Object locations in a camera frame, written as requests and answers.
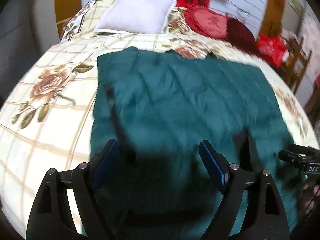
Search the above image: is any green quilted puffer jacket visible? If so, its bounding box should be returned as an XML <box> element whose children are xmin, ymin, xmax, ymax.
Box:
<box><xmin>91</xmin><ymin>47</ymin><xmax>299</xmax><ymax>239</ymax></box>

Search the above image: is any person's right hand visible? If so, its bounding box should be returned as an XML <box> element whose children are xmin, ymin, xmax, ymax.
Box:
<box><xmin>298</xmin><ymin>178</ymin><xmax>319</xmax><ymax>217</ymax></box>

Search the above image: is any floral cream bedspread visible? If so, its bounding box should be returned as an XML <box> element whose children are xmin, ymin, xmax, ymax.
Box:
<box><xmin>1</xmin><ymin>0</ymin><xmax>318</xmax><ymax>236</ymax></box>

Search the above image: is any wooden shelf rack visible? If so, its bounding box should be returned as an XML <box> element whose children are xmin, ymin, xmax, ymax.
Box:
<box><xmin>276</xmin><ymin>29</ymin><xmax>312</xmax><ymax>95</ymax></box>

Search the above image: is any red shopping bag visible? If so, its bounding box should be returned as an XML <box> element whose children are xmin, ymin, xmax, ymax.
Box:
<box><xmin>258</xmin><ymin>35</ymin><xmax>287</xmax><ymax>68</ymax></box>

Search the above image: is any dark red velvet cushion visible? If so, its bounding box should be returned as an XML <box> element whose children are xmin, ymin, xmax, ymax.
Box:
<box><xmin>226</xmin><ymin>17</ymin><xmax>260</xmax><ymax>56</ymax></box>

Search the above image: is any red heart-shaped cushion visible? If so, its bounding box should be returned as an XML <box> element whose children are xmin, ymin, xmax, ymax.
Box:
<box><xmin>183</xmin><ymin>5</ymin><xmax>228</xmax><ymax>40</ymax></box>

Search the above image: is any grey refrigerator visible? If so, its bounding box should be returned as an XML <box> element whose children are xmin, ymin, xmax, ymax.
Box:
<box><xmin>1</xmin><ymin>0</ymin><xmax>60</xmax><ymax>98</ymax></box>

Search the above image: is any white square pillow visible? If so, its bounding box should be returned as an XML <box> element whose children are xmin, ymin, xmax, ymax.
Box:
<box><xmin>94</xmin><ymin>0</ymin><xmax>177</xmax><ymax>34</ymax></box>

